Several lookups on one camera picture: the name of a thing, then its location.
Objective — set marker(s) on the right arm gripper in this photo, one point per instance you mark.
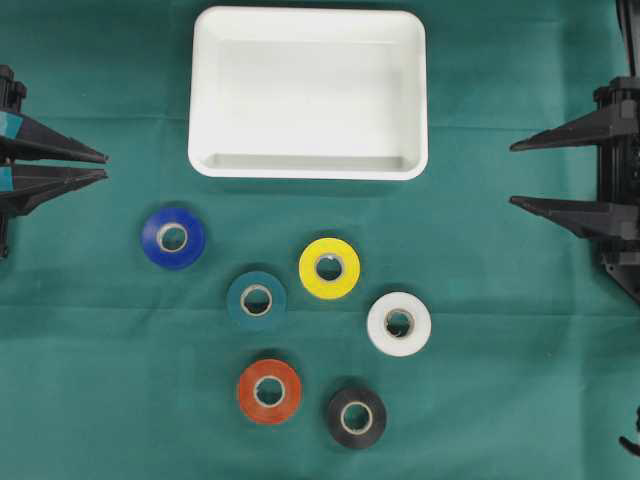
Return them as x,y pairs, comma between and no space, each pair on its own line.
615,220

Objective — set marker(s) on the black tape roll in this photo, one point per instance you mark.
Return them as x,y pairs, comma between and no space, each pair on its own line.
356,417

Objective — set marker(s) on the white tape roll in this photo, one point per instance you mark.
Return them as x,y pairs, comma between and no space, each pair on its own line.
399,324

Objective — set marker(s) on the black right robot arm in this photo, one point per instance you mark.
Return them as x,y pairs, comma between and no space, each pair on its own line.
628,20

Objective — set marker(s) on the white plastic tray case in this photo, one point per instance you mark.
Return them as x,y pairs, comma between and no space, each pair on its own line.
308,93

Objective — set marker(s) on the blue tape roll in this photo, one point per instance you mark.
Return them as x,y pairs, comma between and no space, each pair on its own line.
173,238

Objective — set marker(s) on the red orange tape roll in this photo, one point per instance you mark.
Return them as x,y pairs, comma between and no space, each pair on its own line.
269,392

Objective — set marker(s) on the teal green tape roll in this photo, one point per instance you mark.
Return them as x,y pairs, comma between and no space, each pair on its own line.
256,301

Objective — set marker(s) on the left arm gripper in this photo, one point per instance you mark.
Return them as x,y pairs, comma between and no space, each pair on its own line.
25,188

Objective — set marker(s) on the yellow tape roll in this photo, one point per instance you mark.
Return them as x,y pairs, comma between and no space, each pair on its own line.
329,268

